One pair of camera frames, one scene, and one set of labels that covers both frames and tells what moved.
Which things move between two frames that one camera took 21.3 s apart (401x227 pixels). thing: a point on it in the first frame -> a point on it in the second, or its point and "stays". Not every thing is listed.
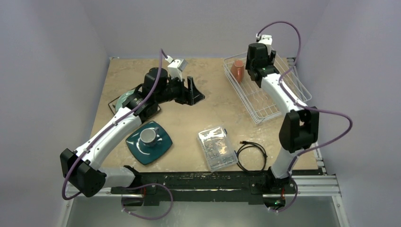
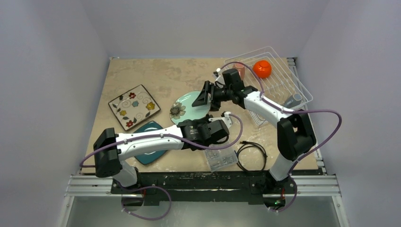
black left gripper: [194, 95] -> [204, 120]
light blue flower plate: [123, 98] -> [181, 108]
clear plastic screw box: [217, 149] stays
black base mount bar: [152, 185] stays
